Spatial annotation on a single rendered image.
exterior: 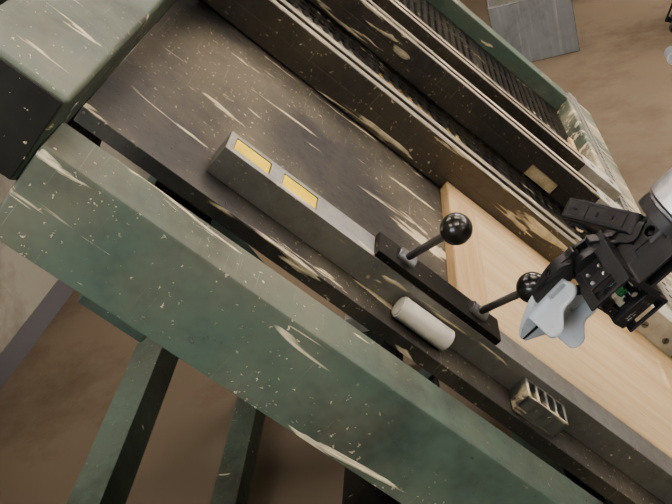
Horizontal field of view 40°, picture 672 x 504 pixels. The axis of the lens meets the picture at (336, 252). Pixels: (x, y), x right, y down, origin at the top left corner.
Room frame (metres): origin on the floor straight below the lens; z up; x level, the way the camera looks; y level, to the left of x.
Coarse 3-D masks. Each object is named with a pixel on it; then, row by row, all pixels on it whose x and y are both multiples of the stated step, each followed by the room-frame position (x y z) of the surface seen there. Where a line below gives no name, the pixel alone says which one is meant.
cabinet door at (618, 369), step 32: (448, 192) 1.39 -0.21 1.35; (480, 224) 1.36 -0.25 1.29; (448, 256) 1.19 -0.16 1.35; (480, 256) 1.24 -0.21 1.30; (512, 256) 1.33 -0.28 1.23; (480, 288) 1.13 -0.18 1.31; (512, 288) 1.21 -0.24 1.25; (512, 320) 1.11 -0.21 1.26; (608, 320) 1.33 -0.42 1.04; (544, 352) 1.08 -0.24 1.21; (576, 352) 1.14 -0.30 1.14; (608, 352) 1.22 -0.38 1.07; (640, 352) 1.30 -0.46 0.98; (576, 384) 1.04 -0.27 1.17; (608, 384) 1.11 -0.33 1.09; (640, 384) 1.18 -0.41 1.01; (640, 416) 1.08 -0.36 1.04
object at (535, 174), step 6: (528, 168) 1.84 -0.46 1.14; (534, 168) 1.84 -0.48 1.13; (528, 174) 1.84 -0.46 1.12; (534, 174) 1.84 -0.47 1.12; (540, 174) 1.83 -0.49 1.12; (534, 180) 1.84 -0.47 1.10; (540, 180) 1.83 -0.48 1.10; (546, 180) 1.83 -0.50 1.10; (552, 180) 1.83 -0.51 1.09; (540, 186) 1.83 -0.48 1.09; (546, 186) 1.83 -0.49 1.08; (552, 186) 1.83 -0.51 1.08
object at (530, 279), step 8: (528, 272) 0.92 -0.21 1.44; (536, 272) 0.92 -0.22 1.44; (520, 280) 0.91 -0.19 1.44; (528, 280) 0.91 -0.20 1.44; (536, 280) 0.90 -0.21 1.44; (520, 288) 0.91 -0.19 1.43; (528, 288) 0.90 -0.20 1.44; (504, 296) 0.94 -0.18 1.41; (512, 296) 0.93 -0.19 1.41; (520, 296) 0.91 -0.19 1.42; (528, 296) 0.90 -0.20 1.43; (472, 304) 0.98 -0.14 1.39; (488, 304) 0.96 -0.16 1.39; (496, 304) 0.95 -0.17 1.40; (504, 304) 0.94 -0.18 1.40; (472, 312) 0.97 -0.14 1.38; (480, 312) 0.97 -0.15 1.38; (488, 312) 0.98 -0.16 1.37
